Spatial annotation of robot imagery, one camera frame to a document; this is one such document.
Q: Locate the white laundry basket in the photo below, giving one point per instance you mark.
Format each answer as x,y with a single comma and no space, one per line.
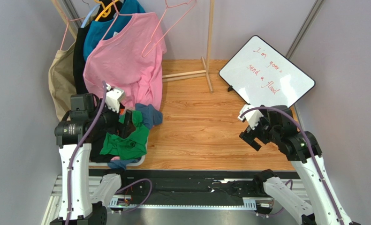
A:
116,163

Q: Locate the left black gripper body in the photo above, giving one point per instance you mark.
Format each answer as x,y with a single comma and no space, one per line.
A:
123,127

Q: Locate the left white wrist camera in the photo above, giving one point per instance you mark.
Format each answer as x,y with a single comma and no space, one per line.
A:
114,96

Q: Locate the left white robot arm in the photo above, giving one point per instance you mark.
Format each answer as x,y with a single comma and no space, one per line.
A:
87,116

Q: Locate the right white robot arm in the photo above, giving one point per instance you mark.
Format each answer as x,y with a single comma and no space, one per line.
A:
277,125

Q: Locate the teal blue shirt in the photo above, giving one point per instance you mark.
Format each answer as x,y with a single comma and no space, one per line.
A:
98,30

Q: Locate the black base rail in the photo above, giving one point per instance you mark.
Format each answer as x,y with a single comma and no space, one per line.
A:
188,187

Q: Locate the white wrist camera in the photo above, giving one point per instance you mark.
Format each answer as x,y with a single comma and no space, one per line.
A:
114,96
250,116

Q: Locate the pink hanger of beige garment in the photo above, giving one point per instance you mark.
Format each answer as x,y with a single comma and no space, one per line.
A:
69,29

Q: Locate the blue grey garment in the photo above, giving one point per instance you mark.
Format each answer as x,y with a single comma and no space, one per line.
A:
151,116

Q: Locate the yellow hanger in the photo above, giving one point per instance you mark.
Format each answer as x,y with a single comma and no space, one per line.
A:
106,11

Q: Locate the beige hanging garment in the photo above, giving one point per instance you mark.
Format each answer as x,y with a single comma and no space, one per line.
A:
61,81

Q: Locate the wooden clothes rack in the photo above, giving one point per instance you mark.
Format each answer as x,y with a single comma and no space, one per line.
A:
188,26

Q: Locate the black hanging garment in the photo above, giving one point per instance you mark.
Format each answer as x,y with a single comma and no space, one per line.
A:
78,59

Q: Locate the pink hanger of pink shirt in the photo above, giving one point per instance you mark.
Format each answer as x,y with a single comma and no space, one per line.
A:
122,18

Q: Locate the white board with red writing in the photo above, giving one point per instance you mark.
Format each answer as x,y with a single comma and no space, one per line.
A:
261,75

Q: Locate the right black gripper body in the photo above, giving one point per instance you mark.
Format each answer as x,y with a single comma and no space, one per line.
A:
253,137

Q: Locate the black garment in basket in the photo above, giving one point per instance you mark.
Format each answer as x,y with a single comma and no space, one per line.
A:
97,145

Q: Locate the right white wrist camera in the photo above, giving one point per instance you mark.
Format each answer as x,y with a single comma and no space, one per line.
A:
250,116

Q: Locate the pink t shirt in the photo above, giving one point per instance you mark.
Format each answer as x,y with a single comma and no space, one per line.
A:
130,60

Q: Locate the green t shirt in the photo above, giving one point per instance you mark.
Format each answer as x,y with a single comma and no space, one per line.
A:
131,147

